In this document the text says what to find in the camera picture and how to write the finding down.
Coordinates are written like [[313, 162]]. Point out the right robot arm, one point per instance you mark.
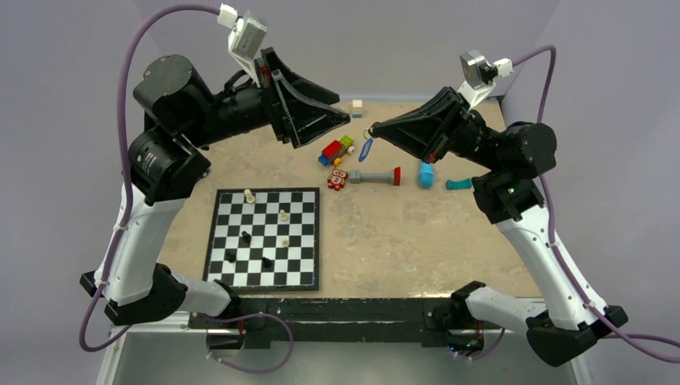
[[572, 317]]

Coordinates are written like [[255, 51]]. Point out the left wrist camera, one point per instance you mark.
[[247, 32]]

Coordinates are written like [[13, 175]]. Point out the black white chessboard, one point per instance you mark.
[[295, 268]]

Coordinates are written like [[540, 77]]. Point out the white blue small cube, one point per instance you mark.
[[357, 108]]

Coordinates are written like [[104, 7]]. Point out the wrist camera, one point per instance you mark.
[[247, 32], [480, 76]]

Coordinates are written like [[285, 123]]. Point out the black base frame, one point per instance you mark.
[[430, 322]]

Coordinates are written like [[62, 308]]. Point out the white chess piece top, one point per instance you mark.
[[249, 196]]

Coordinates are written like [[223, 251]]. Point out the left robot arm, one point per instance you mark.
[[181, 118]]

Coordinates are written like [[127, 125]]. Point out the colourful toy brick car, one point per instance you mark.
[[333, 153]]

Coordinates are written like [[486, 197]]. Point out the grey red toy bolt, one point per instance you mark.
[[393, 177]]

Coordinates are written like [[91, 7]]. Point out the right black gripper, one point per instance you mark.
[[447, 107]]

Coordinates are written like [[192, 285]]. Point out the light blue cylinder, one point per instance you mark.
[[426, 176]]

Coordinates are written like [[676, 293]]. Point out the black chess piece left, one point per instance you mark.
[[230, 257]]

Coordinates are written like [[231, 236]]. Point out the red owl number block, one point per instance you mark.
[[337, 179]]

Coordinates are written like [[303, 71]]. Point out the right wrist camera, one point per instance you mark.
[[480, 76]]

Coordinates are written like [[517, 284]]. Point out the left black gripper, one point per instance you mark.
[[304, 102]]

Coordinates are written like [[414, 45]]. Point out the teal curved piece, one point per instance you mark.
[[451, 185]]

